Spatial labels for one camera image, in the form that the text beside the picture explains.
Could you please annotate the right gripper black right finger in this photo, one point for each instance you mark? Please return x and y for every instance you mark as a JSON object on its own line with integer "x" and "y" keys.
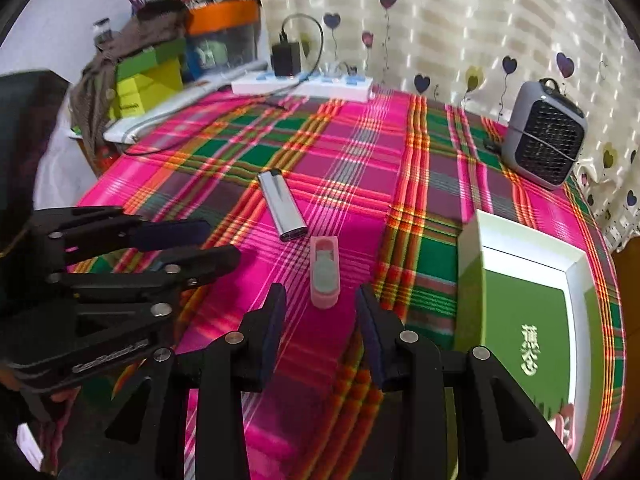
{"x": 462, "y": 414}

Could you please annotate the heart pattern curtain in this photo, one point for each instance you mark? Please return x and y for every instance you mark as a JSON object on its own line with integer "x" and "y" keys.
{"x": 478, "y": 53}

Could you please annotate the green box lid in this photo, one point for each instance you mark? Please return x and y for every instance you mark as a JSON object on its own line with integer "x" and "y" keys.
{"x": 149, "y": 58}

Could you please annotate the plaid tablecloth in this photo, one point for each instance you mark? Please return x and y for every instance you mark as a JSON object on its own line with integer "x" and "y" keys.
{"x": 394, "y": 179}

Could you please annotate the pink clip gadget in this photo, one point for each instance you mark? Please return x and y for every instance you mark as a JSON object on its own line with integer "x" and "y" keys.
{"x": 325, "y": 281}

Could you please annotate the green cardboard box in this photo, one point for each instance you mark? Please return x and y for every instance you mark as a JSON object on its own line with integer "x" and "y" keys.
{"x": 530, "y": 298}

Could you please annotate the white power strip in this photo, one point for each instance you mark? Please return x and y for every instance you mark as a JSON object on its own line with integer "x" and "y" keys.
{"x": 348, "y": 88}

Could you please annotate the grey mini heater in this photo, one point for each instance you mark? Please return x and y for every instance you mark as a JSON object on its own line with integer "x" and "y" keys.
{"x": 545, "y": 134}

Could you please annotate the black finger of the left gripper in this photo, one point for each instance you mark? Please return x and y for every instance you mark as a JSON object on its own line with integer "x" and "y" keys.
{"x": 125, "y": 293}
{"x": 74, "y": 234}

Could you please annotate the orange lid storage bin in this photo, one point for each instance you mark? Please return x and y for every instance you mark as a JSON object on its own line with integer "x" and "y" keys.
{"x": 221, "y": 35}

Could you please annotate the brown cloth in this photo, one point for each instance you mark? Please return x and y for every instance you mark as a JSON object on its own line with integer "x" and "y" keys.
{"x": 155, "y": 22}

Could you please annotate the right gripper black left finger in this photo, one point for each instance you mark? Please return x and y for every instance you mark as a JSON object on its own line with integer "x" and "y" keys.
{"x": 145, "y": 439}

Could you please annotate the dark glass jar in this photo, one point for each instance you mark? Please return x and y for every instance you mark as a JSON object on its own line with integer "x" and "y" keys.
{"x": 102, "y": 33}

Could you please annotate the black power adapter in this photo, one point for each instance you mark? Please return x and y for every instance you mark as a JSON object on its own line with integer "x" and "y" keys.
{"x": 285, "y": 59}

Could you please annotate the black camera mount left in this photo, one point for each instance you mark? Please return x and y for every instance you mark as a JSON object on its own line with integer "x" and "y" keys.
{"x": 29, "y": 111}

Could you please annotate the yellow box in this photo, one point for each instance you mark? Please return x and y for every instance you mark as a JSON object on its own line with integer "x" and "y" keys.
{"x": 138, "y": 94}

